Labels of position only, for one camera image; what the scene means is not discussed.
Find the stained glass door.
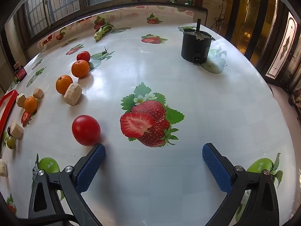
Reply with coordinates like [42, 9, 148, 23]
[265, 12, 300, 85]

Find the red-label motor with wheel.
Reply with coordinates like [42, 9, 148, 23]
[14, 62, 27, 80]

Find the black cylindrical motor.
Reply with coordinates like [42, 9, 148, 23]
[181, 18, 215, 64]

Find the small orange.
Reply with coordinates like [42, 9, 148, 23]
[24, 96, 39, 114]

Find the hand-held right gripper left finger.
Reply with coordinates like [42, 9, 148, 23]
[28, 143, 106, 226]

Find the small red tomato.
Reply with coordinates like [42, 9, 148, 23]
[76, 51, 91, 62]

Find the red-rimmed white tray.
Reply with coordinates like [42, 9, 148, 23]
[0, 90, 19, 137]

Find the fruit-printed tablecloth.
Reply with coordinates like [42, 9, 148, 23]
[0, 5, 297, 226]

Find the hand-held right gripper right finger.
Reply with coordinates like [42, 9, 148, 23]
[202, 142, 280, 226]

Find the window with metal bars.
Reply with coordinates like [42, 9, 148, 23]
[14, 0, 203, 43]

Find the green leafy vegetable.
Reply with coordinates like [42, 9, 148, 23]
[93, 22, 114, 41]

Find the black wall cable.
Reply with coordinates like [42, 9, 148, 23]
[214, 0, 226, 32]

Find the large red tomato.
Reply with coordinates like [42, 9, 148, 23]
[72, 115, 101, 146]

